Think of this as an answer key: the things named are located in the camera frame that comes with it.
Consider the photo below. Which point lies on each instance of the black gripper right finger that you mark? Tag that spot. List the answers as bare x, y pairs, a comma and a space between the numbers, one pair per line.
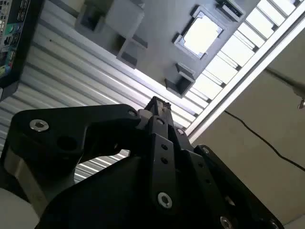
221, 176

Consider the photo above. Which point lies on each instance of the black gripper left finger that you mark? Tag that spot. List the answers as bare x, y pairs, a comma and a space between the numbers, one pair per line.
71, 124

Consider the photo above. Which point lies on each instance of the silver square CPU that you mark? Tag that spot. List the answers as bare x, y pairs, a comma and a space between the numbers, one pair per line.
201, 35

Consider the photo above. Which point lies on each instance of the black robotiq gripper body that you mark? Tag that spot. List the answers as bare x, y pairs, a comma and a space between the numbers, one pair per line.
107, 202

